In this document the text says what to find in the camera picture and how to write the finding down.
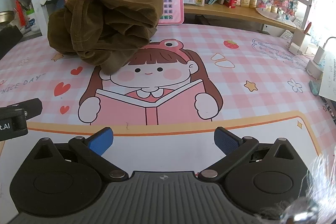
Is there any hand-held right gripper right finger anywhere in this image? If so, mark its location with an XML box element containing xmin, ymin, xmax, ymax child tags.
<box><xmin>197</xmin><ymin>127</ymin><xmax>298</xmax><ymax>183</ymax></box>

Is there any white plastic bottle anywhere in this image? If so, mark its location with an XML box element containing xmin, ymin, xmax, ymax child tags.
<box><xmin>25</xmin><ymin>9</ymin><xmax>38</xmax><ymax>32</ymax></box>

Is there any wooden shelf board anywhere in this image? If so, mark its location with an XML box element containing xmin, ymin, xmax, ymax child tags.
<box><xmin>183</xmin><ymin>4</ymin><xmax>297</xmax><ymax>32</ymax></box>

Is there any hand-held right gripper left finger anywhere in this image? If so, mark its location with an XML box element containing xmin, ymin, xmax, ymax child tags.
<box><xmin>31</xmin><ymin>127</ymin><xmax>130</xmax><ymax>183</ymax></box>

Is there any olive brown knit garment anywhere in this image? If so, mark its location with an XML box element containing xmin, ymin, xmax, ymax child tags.
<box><xmin>47</xmin><ymin>0</ymin><xmax>165</xmax><ymax>75</ymax></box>

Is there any white paper sheet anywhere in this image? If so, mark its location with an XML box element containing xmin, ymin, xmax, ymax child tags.
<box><xmin>318</xmin><ymin>52</ymin><xmax>336</xmax><ymax>103</ymax></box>

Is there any beige cardboard holder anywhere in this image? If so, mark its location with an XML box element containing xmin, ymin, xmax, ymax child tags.
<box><xmin>288</xmin><ymin>27</ymin><xmax>310</xmax><ymax>56</ymax></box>

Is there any red tassel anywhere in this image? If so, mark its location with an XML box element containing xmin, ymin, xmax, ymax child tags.
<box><xmin>14</xmin><ymin>0</ymin><xmax>25</xmax><ymax>26</ymax></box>

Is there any pink checked cartoon desk mat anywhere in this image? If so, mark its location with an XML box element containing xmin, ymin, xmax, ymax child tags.
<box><xmin>0</xmin><ymin>23</ymin><xmax>336</xmax><ymax>161</ymax></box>

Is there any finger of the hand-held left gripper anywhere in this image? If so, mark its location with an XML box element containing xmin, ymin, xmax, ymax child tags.
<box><xmin>0</xmin><ymin>98</ymin><xmax>43</xmax><ymax>120</ymax></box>

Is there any teal eraser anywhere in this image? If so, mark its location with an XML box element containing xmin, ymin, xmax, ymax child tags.
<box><xmin>308</xmin><ymin>80</ymin><xmax>321</xmax><ymax>96</ymax></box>

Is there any white charger plug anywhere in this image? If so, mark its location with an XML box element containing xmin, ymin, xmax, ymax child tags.
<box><xmin>306</xmin><ymin>46</ymin><xmax>327</xmax><ymax>80</ymax></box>

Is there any brass bowl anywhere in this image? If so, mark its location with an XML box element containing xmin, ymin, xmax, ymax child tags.
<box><xmin>0</xmin><ymin>11</ymin><xmax>15</xmax><ymax>28</ymax></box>

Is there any black furniture top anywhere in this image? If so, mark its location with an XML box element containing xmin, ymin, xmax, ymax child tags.
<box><xmin>0</xmin><ymin>26</ymin><xmax>24</xmax><ymax>61</ymax></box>

